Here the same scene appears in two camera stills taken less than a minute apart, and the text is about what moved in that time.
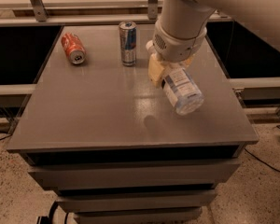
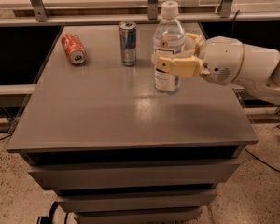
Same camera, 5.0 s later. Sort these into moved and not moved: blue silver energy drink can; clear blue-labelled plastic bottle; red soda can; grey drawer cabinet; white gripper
Moved: clear blue-labelled plastic bottle; white gripper
Not moved: grey drawer cabinet; blue silver energy drink can; red soda can
